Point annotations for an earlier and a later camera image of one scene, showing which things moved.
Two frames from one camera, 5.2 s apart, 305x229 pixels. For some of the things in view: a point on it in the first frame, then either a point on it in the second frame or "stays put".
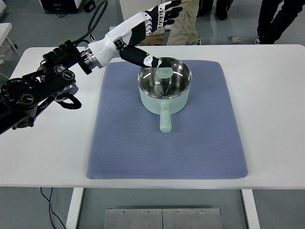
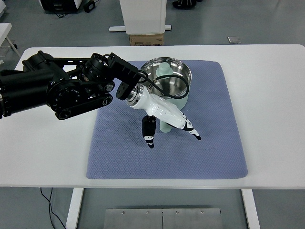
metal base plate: [163, 218] stays put
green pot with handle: [165, 90] stays put
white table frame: [250, 208] stays put
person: [269, 31] -> [185, 4]
